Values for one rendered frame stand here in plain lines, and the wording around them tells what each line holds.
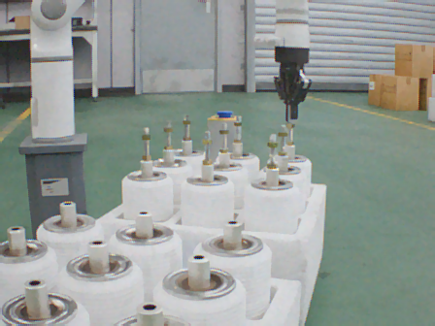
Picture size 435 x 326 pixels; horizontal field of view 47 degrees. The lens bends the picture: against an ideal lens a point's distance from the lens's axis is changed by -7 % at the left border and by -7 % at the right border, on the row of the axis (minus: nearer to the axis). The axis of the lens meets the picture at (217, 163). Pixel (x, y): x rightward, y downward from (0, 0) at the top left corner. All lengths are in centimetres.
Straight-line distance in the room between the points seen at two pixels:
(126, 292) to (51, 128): 62
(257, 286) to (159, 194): 39
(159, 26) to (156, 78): 59
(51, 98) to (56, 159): 13
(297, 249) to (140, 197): 30
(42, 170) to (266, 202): 48
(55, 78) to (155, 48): 502
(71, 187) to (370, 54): 599
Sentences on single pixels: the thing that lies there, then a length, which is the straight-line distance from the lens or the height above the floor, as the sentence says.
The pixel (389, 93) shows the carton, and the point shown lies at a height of 14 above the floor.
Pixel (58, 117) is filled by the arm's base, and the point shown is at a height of 35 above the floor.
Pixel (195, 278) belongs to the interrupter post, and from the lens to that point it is 54.
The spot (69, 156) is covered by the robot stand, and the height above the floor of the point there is 27.
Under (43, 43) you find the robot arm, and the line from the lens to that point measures 116.
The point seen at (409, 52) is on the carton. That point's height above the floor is 52.
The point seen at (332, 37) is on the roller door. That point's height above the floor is 68.
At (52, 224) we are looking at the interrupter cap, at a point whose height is 25.
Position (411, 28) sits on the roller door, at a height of 86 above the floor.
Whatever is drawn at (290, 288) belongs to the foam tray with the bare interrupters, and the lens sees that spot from 71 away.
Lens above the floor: 48
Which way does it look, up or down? 12 degrees down
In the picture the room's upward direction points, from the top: straight up
